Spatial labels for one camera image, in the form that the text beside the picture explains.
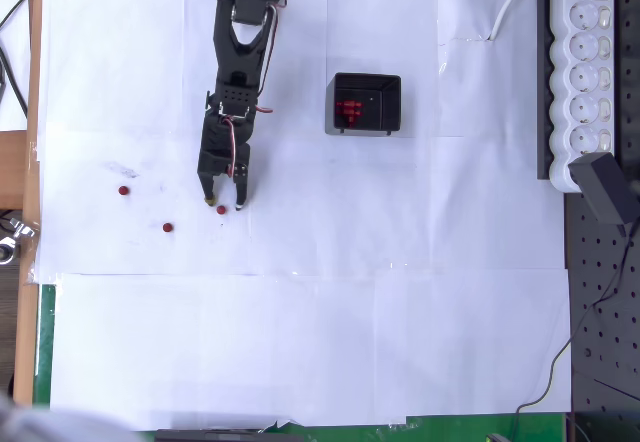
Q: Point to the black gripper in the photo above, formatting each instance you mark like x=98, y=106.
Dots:
x=218, y=163

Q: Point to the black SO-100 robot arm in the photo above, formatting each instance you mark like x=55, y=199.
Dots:
x=240, y=62

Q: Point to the black open box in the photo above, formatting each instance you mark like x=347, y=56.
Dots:
x=387, y=87

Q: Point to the white paper table cover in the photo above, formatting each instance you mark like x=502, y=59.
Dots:
x=300, y=337

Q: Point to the silver metal clamp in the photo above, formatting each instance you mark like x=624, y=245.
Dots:
x=7, y=252

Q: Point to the green cutting mat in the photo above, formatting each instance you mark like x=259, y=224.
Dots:
x=45, y=342

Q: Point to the blurred gray object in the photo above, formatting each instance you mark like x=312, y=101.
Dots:
x=40, y=424

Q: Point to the white power strip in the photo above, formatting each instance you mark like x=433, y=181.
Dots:
x=582, y=77

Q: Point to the black power adapter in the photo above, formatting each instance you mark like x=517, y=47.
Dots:
x=600, y=187

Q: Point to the black pegboard panel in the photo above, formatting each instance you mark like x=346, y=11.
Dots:
x=605, y=312

